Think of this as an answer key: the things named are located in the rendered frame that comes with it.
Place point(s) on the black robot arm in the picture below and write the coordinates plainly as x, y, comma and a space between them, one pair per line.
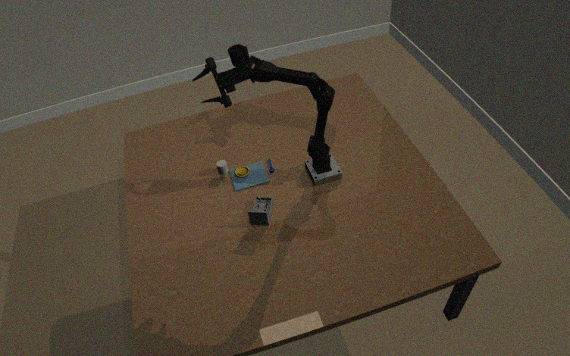
265, 71

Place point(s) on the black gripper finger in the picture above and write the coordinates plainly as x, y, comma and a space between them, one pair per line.
204, 72
217, 99

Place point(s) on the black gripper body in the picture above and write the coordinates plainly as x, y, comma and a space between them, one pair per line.
210, 62

